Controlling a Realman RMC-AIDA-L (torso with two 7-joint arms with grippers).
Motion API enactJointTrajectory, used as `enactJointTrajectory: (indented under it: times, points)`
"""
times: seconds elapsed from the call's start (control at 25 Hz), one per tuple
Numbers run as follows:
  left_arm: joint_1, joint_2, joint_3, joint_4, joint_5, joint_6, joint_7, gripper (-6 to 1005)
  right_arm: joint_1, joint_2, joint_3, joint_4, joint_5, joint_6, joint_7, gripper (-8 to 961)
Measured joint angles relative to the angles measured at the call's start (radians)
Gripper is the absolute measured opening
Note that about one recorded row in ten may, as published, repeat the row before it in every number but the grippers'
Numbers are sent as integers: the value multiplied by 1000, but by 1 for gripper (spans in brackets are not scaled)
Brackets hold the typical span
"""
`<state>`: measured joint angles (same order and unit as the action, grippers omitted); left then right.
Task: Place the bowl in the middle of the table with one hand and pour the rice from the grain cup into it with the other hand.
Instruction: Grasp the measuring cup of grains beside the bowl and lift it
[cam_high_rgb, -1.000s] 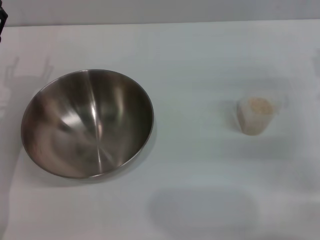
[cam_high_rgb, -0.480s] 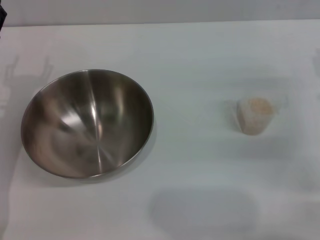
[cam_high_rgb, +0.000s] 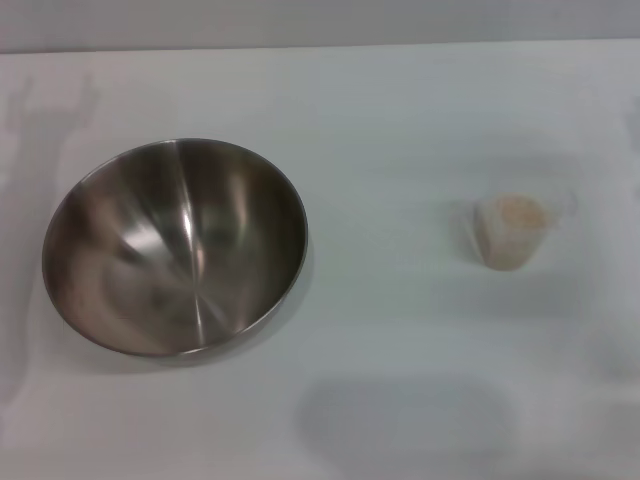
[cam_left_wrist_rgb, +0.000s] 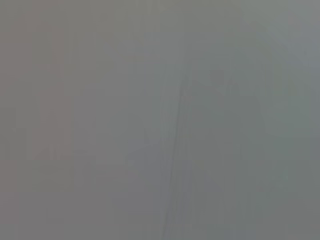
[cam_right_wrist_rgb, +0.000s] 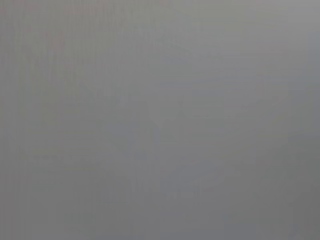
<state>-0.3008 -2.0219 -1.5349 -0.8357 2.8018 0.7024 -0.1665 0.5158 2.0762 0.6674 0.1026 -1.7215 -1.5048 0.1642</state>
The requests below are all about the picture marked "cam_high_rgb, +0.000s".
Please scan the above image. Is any stainless steel mixing bowl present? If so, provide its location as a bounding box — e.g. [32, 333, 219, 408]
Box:
[41, 137, 310, 358]

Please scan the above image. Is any clear plastic measuring cup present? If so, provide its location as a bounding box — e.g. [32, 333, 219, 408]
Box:
[472, 191, 579, 274]

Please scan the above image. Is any white rice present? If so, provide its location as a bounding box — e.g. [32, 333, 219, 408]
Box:
[478, 194, 551, 272]

